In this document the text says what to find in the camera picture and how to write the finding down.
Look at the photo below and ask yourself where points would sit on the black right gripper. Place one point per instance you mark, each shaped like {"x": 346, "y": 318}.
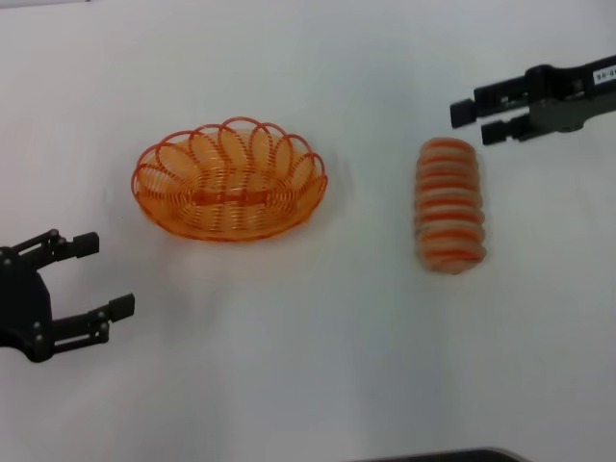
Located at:
{"x": 572, "y": 101}

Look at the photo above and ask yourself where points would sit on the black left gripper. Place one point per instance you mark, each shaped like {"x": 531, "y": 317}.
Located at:
{"x": 26, "y": 308}

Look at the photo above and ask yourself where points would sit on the orange striped bread loaf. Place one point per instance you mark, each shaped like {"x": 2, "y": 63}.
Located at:
{"x": 450, "y": 212}

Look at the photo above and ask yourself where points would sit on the dark robot torso edge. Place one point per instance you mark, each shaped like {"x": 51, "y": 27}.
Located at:
{"x": 433, "y": 456}

